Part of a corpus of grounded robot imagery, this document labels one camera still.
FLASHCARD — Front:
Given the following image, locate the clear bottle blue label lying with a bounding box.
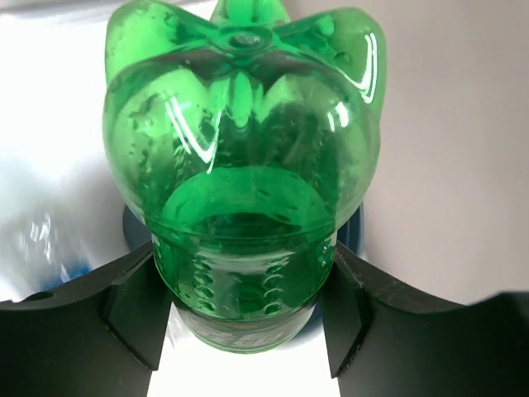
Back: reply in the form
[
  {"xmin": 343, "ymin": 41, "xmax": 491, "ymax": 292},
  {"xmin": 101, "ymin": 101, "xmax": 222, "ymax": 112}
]
[{"xmin": 1, "ymin": 159, "xmax": 128, "ymax": 302}]

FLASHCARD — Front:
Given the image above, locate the green plastic soda bottle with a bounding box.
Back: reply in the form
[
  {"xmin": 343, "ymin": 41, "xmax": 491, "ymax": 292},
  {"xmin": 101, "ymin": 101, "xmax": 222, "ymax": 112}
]
[{"xmin": 102, "ymin": 1, "xmax": 387, "ymax": 353}]

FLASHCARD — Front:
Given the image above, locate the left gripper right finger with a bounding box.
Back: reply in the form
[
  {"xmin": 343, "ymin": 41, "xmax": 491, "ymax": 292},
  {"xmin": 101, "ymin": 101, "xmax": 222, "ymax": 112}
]
[{"xmin": 321, "ymin": 245, "xmax": 528, "ymax": 397}]

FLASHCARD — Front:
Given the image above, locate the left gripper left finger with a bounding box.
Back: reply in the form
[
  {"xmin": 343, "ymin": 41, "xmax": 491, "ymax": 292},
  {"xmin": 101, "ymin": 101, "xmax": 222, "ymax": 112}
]
[{"xmin": 1, "ymin": 243, "xmax": 171, "ymax": 397}]

